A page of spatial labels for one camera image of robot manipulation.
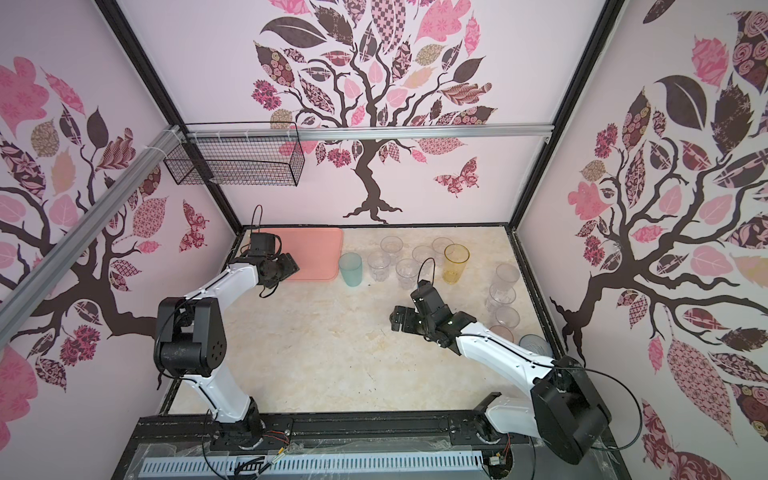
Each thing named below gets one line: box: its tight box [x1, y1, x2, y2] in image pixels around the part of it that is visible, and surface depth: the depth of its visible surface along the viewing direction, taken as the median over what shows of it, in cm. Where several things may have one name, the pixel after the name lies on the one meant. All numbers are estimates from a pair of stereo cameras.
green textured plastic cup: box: [339, 252, 363, 287], surface depth 101 cm
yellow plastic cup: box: [442, 243, 470, 285], surface depth 99 cm
